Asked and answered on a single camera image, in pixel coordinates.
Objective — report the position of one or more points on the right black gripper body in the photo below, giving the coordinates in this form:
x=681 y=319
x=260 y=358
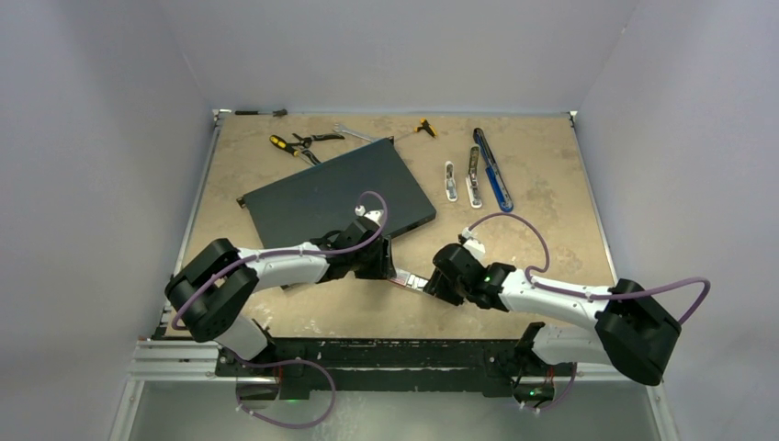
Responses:
x=452 y=291

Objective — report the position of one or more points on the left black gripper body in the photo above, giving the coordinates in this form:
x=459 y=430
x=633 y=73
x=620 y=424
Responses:
x=374 y=264

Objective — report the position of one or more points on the blue stapler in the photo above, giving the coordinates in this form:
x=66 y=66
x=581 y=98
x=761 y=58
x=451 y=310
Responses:
x=494 y=175

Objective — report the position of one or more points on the white stapler part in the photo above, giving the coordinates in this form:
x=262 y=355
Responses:
x=450 y=182

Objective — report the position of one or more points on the red white staple box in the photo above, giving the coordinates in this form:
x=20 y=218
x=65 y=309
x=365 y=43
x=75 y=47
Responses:
x=401 y=278

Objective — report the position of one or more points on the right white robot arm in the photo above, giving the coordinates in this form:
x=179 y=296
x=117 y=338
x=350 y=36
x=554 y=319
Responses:
x=597 y=324

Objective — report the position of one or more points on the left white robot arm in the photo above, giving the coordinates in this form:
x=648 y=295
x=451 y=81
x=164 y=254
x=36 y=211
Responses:
x=209 y=293

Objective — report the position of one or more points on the silver wrench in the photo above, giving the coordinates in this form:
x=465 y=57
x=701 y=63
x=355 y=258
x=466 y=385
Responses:
x=340 y=128

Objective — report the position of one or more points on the small yellow black screwdriver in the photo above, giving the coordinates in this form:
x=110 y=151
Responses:
x=424 y=126

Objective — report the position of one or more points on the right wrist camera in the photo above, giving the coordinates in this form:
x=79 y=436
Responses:
x=472 y=244

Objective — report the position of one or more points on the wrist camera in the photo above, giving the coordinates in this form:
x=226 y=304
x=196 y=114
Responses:
x=472 y=244
x=378 y=216

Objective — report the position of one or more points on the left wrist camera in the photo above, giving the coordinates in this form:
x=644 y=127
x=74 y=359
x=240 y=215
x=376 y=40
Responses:
x=378 y=216

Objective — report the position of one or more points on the dark flat network switch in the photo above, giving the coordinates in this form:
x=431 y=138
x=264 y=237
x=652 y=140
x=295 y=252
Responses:
x=323 y=198

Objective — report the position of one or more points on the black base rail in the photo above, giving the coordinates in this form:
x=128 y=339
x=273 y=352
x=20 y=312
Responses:
x=490 y=367

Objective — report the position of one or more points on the black handled cutters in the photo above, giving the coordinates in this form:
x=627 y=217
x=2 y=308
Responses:
x=316 y=139

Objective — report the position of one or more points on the black tool at wall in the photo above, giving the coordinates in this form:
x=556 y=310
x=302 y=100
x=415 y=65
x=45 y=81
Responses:
x=280 y=113

